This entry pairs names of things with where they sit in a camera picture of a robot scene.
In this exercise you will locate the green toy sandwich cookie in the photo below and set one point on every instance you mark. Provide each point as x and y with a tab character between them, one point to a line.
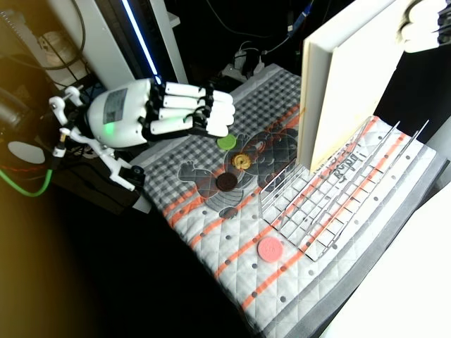
227	143

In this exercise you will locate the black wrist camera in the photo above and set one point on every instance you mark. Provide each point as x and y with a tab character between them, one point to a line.
135	172

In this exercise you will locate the brown toy sandwich cookie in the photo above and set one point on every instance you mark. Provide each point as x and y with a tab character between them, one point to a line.
227	182

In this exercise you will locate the beige book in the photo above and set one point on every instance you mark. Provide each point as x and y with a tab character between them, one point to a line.
352	88

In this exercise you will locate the grey quilt with bear print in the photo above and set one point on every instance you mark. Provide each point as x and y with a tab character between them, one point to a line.
246	281

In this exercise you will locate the yellow toy swirl cookie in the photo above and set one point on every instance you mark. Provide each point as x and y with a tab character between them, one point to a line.
241	161

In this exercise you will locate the grey power strip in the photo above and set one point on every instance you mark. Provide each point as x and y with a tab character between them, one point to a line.
234	68

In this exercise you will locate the beige twine spool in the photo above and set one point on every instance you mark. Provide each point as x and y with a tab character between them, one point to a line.
58	47

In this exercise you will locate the grey column with blue light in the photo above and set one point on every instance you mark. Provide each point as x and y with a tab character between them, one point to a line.
105	42

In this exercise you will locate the pink toy sandwich cookie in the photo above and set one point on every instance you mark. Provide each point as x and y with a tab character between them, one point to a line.
270	249

